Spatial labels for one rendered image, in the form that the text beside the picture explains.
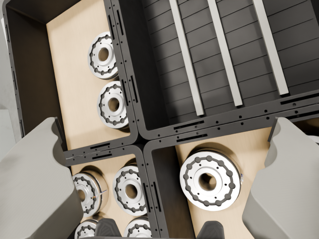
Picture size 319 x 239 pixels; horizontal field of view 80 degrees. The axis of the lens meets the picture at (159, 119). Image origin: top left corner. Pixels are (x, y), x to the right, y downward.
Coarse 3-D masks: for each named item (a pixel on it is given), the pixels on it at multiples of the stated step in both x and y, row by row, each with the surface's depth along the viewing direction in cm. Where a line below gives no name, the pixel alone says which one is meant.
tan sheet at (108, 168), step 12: (120, 156) 44; (132, 156) 42; (72, 168) 50; (84, 168) 48; (96, 168) 47; (108, 168) 45; (120, 168) 44; (108, 180) 45; (108, 192) 45; (108, 204) 45; (108, 216) 45; (120, 216) 44; (132, 216) 43; (120, 228) 44
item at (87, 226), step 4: (80, 224) 45; (84, 224) 44; (88, 224) 44; (92, 224) 43; (80, 228) 45; (84, 228) 45; (88, 228) 44; (92, 228) 44; (76, 232) 45; (80, 232) 45; (84, 232) 44; (88, 232) 44; (92, 232) 43; (76, 236) 45; (80, 236) 45
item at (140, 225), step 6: (132, 222) 39; (138, 222) 38; (144, 222) 38; (126, 228) 39; (132, 228) 39; (138, 228) 39; (144, 228) 38; (126, 234) 39; (132, 234) 39; (150, 234) 37
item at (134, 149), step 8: (136, 144) 31; (96, 152) 34; (104, 152) 33; (112, 152) 32; (120, 152) 32; (128, 152) 31; (136, 152) 30; (72, 160) 36; (80, 160) 35; (88, 160) 35; (96, 160) 34; (136, 160) 30; (144, 160) 30; (144, 168) 30; (144, 176) 30; (144, 184) 30; (144, 192) 30; (144, 200) 30; (152, 200) 29; (152, 208) 29; (152, 216) 29; (152, 224) 29; (152, 232) 29
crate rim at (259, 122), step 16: (288, 112) 22; (304, 112) 21; (208, 128) 26; (224, 128) 25; (240, 128) 24; (256, 128) 23; (160, 144) 29; (176, 144) 28; (160, 192) 29; (160, 208) 30; (160, 224) 29
